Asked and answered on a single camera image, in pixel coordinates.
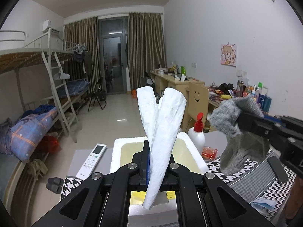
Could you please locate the yellow sponge cloth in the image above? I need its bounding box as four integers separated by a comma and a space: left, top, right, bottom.
130, 190, 177, 206

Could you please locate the grey sock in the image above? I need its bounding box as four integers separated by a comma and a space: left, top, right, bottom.
209, 95, 270, 176

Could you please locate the white tissue paper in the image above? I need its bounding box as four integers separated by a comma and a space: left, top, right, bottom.
137, 86, 186, 210

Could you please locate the person's right hand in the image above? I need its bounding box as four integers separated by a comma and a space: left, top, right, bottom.
285, 176, 303, 220

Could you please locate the white styrofoam box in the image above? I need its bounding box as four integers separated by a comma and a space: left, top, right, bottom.
110, 132, 209, 226

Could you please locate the black smartphone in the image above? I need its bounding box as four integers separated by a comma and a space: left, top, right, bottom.
267, 156, 288, 185

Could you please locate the red snack packet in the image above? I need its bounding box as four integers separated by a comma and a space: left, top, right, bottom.
201, 147, 218, 161

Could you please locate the houndstooth table mat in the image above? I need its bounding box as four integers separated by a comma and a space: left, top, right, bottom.
60, 146, 298, 227

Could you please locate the white pump bottle red cap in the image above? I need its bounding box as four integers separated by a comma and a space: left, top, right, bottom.
188, 112, 205, 154

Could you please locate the white remote control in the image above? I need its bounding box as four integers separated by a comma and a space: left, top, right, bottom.
76, 144, 107, 180

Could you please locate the wooden desk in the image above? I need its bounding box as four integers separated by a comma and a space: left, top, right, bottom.
150, 71, 226, 124

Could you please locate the orange bag on floor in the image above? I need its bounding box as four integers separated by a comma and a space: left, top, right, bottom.
132, 89, 137, 98

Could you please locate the wooden smiley chair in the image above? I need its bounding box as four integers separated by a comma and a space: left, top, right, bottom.
181, 83, 209, 132

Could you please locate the black folding chair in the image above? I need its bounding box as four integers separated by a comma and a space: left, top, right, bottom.
87, 77, 107, 112

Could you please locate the white ladder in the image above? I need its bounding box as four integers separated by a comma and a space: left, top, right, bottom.
41, 51, 82, 143

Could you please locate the white metal bunk bed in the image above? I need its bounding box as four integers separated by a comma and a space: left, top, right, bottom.
0, 27, 93, 171

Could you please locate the right brown curtain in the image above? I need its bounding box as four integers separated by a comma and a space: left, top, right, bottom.
127, 12, 167, 90

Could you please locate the brown curtain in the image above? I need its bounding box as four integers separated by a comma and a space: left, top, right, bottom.
127, 12, 167, 90
64, 16, 101, 85

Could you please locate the blue plaid quilt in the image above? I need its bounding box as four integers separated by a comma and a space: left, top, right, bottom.
1, 105, 58, 163

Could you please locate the glass balcony door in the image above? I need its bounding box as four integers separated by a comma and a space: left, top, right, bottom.
99, 17, 130, 95

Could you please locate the left brown curtain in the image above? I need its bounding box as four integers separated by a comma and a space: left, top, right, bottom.
64, 16, 101, 85

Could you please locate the white air conditioner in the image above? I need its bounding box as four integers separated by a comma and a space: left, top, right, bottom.
42, 20, 60, 34

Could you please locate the anime girl wall picture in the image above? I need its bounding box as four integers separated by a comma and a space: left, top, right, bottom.
220, 43, 237, 67

